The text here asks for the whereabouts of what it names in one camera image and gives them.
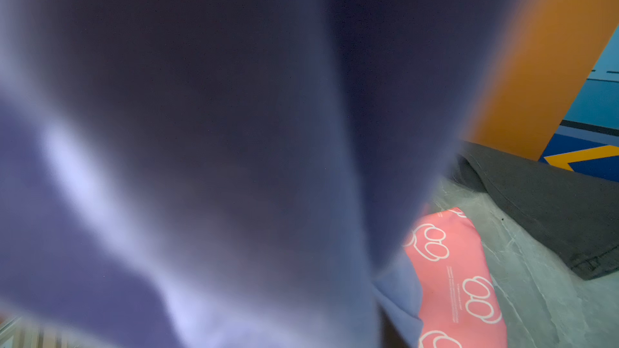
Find purple cloth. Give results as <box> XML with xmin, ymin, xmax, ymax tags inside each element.
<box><xmin>1</xmin><ymin>0</ymin><xmax>521</xmax><ymax>347</ymax></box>

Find pink patterned garment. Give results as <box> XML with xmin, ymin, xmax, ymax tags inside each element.
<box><xmin>403</xmin><ymin>207</ymin><xmax>508</xmax><ymax>348</ymax></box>

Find dark grey garment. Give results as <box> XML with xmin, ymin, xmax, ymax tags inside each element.
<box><xmin>447</xmin><ymin>143</ymin><xmax>618</xmax><ymax>280</ymax></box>

